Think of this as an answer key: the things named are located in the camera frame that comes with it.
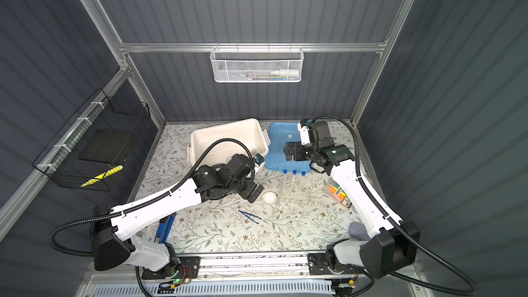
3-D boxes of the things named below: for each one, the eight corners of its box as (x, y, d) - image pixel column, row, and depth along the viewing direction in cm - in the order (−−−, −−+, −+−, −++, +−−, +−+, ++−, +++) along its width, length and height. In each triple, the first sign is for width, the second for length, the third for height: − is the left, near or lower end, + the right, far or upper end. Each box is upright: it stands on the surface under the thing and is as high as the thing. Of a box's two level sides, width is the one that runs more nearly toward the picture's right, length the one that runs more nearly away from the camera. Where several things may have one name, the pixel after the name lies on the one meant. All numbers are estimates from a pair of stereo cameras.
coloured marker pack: (320, 188, 95) (321, 186, 94) (328, 179, 98) (329, 177, 97) (349, 210, 89) (350, 209, 87) (356, 200, 92) (358, 198, 90)
